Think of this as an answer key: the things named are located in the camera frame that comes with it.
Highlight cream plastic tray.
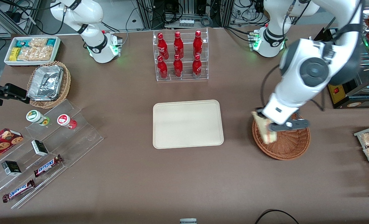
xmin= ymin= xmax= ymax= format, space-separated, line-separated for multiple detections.
xmin=153 ymin=100 xmax=225 ymax=149

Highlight white cup with red label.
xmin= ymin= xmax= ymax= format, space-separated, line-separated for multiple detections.
xmin=57 ymin=114 xmax=77 ymax=129

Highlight red cola bottle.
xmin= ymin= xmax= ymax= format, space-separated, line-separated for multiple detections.
xmin=193 ymin=30 xmax=203 ymax=56
xmin=157 ymin=33 xmax=169 ymax=59
xmin=173 ymin=54 xmax=183 ymax=77
xmin=157 ymin=55 xmax=168 ymax=79
xmin=174 ymin=31 xmax=184 ymax=58
xmin=192 ymin=54 xmax=202 ymax=77

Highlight grey metal snack tray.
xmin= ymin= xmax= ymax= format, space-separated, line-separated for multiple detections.
xmin=354 ymin=124 xmax=369 ymax=190

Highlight white cup with green label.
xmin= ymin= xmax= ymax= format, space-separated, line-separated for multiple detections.
xmin=26 ymin=110 xmax=50 ymax=126

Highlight oval light wicker basket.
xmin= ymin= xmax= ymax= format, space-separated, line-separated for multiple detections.
xmin=26 ymin=61 xmax=71 ymax=109

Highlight black food warmer cabinet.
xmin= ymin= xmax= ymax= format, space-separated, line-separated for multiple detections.
xmin=314 ymin=9 xmax=369 ymax=109

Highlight clear acrylic stepped display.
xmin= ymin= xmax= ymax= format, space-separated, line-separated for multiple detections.
xmin=0 ymin=99 xmax=104 ymax=209

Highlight clear acrylic bottle rack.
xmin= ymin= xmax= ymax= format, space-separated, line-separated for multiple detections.
xmin=153 ymin=27 xmax=209 ymax=82

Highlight aluminium frame rack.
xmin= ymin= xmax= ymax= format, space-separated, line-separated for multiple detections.
xmin=135 ymin=0 xmax=234 ymax=30

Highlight red cookie box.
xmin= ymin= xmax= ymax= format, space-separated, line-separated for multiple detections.
xmin=0 ymin=128 xmax=24 ymax=165

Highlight clear bag of crackers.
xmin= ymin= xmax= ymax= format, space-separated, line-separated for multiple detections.
xmin=29 ymin=38 xmax=48 ymax=48
xmin=18 ymin=46 xmax=53 ymax=61

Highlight small black box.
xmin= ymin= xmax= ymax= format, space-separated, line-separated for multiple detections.
xmin=31 ymin=140 xmax=49 ymax=156
xmin=1 ymin=161 xmax=22 ymax=176

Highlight round brown wicker basket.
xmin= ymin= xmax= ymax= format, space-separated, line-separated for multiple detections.
xmin=252 ymin=112 xmax=311 ymax=161

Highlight white rectangular snack bin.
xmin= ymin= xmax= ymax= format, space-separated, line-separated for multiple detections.
xmin=4 ymin=36 xmax=61 ymax=67

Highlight triangle sandwich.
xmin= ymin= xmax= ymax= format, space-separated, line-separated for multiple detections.
xmin=251 ymin=111 xmax=278 ymax=144

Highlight stacked aluminium foil containers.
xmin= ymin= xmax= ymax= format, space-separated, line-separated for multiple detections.
xmin=27 ymin=65 xmax=63 ymax=101

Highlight black looped cable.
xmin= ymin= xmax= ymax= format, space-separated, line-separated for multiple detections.
xmin=254 ymin=209 xmax=300 ymax=224

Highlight snickers chocolate bar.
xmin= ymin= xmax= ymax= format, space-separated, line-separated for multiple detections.
xmin=2 ymin=179 xmax=36 ymax=203
xmin=33 ymin=155 xmax=63 ymax=178

